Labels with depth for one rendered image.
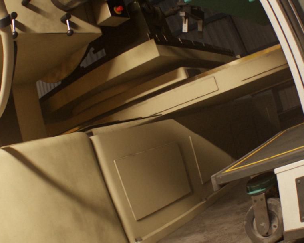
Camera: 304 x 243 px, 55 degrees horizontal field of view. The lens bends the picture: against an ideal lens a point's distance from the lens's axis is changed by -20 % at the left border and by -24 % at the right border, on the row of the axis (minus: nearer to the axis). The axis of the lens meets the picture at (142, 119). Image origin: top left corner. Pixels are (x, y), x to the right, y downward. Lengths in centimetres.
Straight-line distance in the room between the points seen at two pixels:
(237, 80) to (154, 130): 50
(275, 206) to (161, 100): 114
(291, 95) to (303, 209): 775
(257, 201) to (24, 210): 80
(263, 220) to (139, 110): 123
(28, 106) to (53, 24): 72
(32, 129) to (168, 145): 79
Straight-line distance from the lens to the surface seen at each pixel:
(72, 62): 189
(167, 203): 176
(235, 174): 93
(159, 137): 183
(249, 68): 168
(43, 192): 126
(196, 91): 181
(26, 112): 206
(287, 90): 856
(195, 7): 159
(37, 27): 145
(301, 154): 83
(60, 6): 158
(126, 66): 183
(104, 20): 168
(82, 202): 137
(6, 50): 90
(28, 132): 203
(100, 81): 195
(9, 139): 193
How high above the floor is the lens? 45
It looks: 5 degrees up
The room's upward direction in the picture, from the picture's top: 17 degrees counter-clockwise
